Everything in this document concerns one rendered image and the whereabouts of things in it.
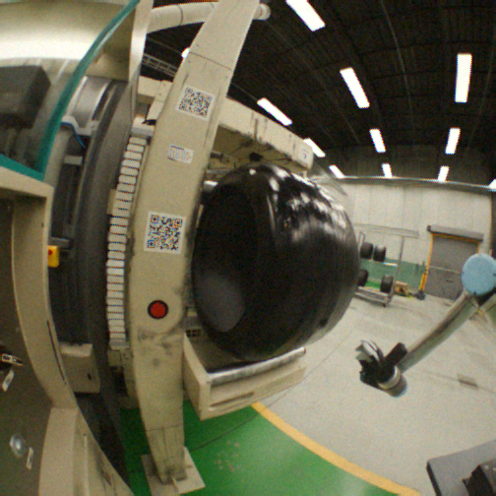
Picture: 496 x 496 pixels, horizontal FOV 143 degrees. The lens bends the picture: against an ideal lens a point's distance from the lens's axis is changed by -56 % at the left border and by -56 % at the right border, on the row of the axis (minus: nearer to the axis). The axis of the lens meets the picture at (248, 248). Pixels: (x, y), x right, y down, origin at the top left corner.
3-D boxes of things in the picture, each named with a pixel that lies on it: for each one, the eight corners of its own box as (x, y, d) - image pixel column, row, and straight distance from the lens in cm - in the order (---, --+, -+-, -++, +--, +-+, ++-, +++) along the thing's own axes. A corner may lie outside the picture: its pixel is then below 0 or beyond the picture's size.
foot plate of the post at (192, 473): (154, 499, 128) (153, 498, 124) (141, 456, 137) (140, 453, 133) (205, 486, 129) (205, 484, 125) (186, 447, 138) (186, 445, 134)
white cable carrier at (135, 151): (111, 349, 48) (135, 122, 43) (112, 337, 52) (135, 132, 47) (130, 349, 48) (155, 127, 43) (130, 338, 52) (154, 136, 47)
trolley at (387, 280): (389, 309, 565) (404, 237, 555) (344, 296, 582) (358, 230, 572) (390, 304, 631) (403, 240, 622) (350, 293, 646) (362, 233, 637)
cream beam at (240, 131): (203, 118, 75) (212, 90, 84) (185, 142, 97) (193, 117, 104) (312, 170, 104) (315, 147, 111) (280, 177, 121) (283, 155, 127)
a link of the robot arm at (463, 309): (488, 257, 93) (387, 362, 114) (482, 251, 81) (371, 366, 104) (510, 277, 91) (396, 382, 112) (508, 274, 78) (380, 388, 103)
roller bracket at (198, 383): (197, 411, 48) (199, 383, 40) (163, 326, 77) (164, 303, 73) (211, 408, 49) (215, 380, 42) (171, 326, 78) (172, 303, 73)
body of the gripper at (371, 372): (357, 372, 69) (373, 386, 79) (382, 361, 67) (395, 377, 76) (356, 354, 74) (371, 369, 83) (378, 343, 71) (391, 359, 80)
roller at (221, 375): (198, 366, 47) (195, 374, 51) (204, 383, 46) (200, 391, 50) (300, 341, 66) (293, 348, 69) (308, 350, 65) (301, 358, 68)
